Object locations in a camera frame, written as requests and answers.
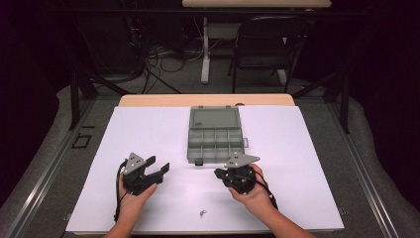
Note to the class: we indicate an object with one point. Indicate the dark cabinet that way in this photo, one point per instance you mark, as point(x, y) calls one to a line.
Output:
point(105, 43)

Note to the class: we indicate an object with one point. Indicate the person's left hand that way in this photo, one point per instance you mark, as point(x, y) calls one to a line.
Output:
point(132, 205)

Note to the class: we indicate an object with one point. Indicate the grey plastic compartment box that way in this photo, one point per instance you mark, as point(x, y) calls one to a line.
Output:
point(214, 139)

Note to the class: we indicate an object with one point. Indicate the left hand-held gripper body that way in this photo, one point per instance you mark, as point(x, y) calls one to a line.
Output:
point(137, 178)

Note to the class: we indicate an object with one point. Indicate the black metal crossbar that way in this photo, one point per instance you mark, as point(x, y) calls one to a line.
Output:
point(132, 11)

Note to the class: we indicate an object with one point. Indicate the white table sheet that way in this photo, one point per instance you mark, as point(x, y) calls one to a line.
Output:
point(132, 132)

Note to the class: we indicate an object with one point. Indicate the black folding chair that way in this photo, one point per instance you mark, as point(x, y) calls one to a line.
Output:
point(269, 49)

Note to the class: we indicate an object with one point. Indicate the black metal stand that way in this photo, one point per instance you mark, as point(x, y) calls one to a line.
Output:
point(75, 99)
point(345, 99)

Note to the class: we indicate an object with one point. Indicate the aluminium floor rail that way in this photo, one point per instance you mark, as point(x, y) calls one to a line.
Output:
point(363, 175)
point(46, 172)

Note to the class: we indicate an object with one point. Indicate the small metal screw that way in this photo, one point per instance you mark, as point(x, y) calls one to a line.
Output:
point(202, 212)

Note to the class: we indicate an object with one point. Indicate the person's right hand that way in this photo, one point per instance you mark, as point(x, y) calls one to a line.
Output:
point(256, 198)

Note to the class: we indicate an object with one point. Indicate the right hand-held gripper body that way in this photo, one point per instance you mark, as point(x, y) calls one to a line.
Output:
point(242, 178)

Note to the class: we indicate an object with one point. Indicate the white-legged desk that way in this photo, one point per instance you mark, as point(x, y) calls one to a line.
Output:
point(254, 3)

